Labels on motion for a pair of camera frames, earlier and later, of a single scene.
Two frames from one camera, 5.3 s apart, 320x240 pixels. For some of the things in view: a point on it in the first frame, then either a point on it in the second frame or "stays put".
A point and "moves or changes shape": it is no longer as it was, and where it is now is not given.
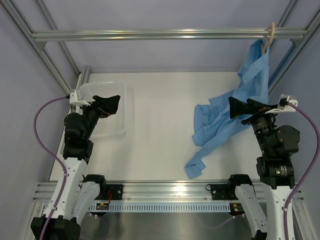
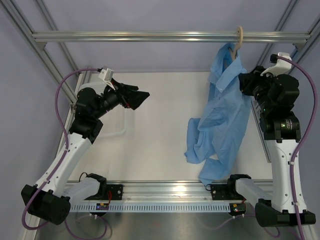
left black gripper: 109,105 -> 127,95
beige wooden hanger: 271,39 -> 241,40
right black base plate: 223,192 stays put
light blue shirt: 213,126 moves or changes shape
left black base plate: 116,190 stays put
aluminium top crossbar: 169,35 stays put
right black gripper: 238,108 -> 247,80
